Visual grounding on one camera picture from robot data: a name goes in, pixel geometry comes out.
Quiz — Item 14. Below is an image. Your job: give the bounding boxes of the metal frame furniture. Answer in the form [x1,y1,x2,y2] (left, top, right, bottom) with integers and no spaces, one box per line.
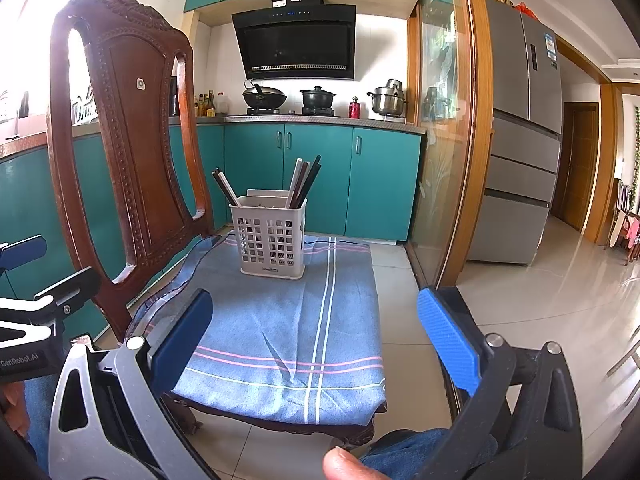
[606,322,640,411]

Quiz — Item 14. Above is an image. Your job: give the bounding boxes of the person's right hand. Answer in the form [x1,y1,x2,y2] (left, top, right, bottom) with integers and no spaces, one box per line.
[322,447,382,480]

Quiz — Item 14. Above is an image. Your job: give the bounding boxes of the person's left leg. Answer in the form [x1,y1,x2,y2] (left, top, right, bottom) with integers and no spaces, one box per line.
[20,372,63,480]

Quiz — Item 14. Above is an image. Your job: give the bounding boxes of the black cooking pot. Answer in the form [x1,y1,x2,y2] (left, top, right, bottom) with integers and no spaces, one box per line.
[300,86,335,110]

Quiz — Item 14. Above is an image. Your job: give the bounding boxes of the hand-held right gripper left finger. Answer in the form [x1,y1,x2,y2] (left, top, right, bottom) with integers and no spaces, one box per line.
[47,288,221,480]

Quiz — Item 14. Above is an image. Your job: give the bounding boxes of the green hanging vine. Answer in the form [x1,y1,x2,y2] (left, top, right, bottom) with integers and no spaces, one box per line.
[632,107,640,211]

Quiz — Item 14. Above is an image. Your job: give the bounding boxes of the black chopstick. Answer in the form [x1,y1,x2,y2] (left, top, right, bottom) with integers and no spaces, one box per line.
[299,155,322,209]

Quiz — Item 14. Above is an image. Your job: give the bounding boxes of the wood-framed glass sliding door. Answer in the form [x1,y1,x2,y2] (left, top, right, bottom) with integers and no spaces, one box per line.
[406,0,496,291]

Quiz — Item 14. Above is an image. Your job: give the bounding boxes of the white plastic utensil basket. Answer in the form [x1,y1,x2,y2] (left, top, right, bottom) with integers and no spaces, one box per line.
[229,189,308,281]

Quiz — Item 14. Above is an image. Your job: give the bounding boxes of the clothes drying rack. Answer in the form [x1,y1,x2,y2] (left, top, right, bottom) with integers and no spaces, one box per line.
[602,180,640,266]

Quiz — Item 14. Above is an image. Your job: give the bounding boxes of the gas stove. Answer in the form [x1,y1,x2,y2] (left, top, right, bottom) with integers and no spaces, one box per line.
[245,106,342,117]

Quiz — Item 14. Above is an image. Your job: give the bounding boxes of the blue striped cloth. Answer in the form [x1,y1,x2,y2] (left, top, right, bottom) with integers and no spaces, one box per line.
[125,232,388,426]

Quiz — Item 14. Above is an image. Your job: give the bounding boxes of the silver refrigerator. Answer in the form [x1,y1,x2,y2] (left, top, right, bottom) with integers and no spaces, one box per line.
[467,0,563,267]

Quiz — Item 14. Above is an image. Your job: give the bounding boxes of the black range hood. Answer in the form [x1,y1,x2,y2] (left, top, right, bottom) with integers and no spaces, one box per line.
[231,0,357,81]

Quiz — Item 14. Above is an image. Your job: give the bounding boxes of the black wok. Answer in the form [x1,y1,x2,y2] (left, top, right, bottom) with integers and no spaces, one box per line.
[242,81,288,111]

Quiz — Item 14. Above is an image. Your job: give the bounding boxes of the stainless steel pot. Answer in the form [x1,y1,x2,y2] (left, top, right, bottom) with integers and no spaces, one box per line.
[366,79,410,117]

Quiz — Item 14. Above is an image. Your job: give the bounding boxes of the brown wooden door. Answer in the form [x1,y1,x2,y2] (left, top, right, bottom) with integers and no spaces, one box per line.
[550,102,600,232]

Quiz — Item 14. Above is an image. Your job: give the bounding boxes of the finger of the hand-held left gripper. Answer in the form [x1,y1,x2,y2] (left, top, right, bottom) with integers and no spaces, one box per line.
[0,234,48,276]
[32,266,101,323]

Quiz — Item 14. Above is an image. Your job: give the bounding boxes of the person's left forearm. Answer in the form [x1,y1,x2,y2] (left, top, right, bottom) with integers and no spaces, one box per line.
[0,382,27,442]

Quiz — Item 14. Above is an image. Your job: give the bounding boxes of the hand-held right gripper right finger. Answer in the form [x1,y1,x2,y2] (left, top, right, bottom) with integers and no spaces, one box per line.
[400,286,586,480]

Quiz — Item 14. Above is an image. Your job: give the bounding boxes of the teal base cabinet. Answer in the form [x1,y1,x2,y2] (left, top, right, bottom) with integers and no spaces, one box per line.
[223,122,427,244]
[0,125,226,331]

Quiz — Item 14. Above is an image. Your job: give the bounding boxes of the person's right leg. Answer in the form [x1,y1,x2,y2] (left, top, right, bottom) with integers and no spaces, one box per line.
[357,427,501,480]

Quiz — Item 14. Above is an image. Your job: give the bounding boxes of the person's leg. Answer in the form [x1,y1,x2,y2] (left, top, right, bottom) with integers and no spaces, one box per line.
[20,372,63,480]
[357,427,501,480]

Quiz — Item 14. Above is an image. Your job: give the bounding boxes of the carved wooden chair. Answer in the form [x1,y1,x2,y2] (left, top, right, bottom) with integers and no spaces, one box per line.
[47,0,388,450]

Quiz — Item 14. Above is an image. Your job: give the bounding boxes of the red-brown chopstick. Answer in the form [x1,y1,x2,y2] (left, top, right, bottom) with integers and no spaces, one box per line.
[293,161,311,209]

